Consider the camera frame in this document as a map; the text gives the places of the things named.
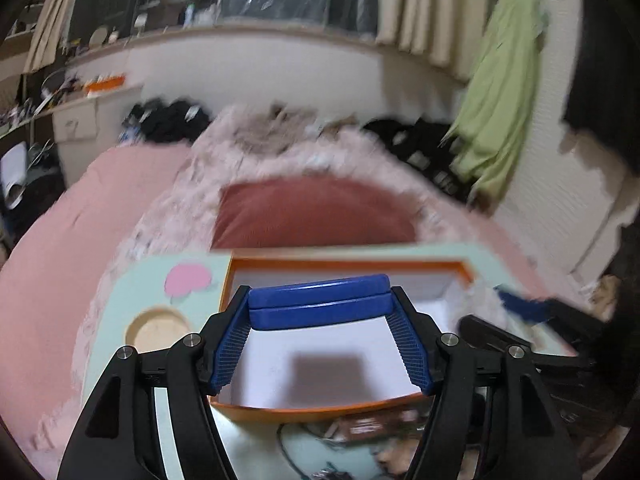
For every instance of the dusty red pillow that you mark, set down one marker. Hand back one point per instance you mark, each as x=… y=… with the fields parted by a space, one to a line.
x=315 y=215

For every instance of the pink bed sheet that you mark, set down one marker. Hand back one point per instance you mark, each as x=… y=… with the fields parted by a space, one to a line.
x=75 y=220

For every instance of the mint green cartoon desktop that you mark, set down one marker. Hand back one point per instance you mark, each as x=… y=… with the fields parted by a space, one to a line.
x=145 y=285

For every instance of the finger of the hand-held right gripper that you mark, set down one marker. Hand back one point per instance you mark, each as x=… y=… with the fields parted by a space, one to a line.
x=487 y=332
x=525 y=307

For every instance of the orange cardboard box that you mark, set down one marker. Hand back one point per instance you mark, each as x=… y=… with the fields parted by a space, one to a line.
x=360 y=340

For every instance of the white bottle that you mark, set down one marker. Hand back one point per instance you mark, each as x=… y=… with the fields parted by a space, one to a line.
x=190 y=16

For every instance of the black hanging cloth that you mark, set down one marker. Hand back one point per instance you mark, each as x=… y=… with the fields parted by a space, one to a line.
x=605 y=70

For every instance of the white slipper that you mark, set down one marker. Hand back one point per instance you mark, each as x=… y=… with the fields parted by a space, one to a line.
x=12 y=170

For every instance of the black clothes with striped socks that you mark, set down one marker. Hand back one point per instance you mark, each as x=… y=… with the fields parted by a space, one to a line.
x=170 y=120

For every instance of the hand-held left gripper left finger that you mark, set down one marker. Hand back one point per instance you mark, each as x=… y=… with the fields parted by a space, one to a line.
x=232 y=340

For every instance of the black clothes with white tags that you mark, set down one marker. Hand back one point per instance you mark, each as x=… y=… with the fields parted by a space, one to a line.
x=415 y=140

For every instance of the cream curtain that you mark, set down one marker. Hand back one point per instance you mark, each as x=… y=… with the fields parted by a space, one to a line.
x=55 y=15
x=425 y=5

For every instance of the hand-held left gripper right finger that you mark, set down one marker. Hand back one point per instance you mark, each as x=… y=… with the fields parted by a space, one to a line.
x=410 y=345

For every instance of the brown card box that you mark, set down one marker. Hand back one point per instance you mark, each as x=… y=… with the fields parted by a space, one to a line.
x=380 y=425

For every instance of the blue tin case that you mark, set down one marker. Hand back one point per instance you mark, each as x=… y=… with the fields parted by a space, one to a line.
x=320 y=300

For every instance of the orange tissue box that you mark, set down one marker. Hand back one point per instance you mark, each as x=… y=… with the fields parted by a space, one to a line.
x=105 y=87

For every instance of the white slatted wardrobe door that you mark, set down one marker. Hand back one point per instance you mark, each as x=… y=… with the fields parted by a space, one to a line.
x=550 y=160

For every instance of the beige plush toy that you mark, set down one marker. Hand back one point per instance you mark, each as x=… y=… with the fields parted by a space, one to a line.
x=605 y=290

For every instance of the green hanging cloth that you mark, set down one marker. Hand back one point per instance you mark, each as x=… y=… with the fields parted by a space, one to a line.
x=500 y=85

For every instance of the fluffy pink blanket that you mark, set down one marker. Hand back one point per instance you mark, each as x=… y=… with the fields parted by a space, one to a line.
x=320 y=160

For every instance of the round table mirror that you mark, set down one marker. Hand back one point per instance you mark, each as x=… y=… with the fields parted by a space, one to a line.
x=98 y=36

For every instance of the beige knitted cloth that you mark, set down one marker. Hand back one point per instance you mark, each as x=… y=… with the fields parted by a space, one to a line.
x=280 y=125

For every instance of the white bedside drawer cabinet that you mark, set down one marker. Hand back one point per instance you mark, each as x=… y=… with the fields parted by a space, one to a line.
x=85 y=120

